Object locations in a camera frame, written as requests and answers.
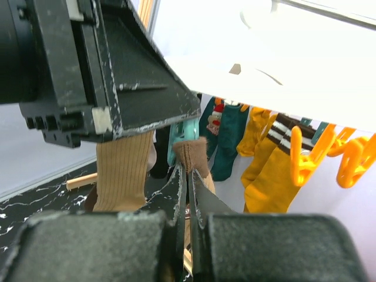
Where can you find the dark brown sock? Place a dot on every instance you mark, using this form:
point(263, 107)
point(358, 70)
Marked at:
point(193, 155)

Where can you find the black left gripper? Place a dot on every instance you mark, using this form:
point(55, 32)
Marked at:
point(54, 66)

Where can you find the orange clip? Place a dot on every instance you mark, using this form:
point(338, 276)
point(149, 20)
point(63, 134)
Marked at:
point(302, 167)

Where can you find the teal clip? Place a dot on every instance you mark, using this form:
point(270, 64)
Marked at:
point(180, 132)

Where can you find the yellow socks with striped cuffs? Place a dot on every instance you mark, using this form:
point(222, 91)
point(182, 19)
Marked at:
point(267, 183)

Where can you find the white round clip hanger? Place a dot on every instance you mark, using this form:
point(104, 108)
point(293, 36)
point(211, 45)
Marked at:
point(288, 60)

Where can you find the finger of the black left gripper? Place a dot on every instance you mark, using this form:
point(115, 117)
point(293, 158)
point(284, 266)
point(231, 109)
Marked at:
point(144, 93)

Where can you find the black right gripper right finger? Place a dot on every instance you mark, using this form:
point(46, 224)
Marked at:
point(231, 246)

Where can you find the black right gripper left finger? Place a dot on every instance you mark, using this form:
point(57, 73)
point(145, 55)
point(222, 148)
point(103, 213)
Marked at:
point(145, 245)

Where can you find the wooden clothes rack frame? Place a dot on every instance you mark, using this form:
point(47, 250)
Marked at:
point(145, 10)

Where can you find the tan brown sock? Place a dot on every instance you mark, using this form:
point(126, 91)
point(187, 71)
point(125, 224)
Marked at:
point(122, 169)

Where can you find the dark green socks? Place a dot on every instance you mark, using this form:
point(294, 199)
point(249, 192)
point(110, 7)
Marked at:
point(223, 126)

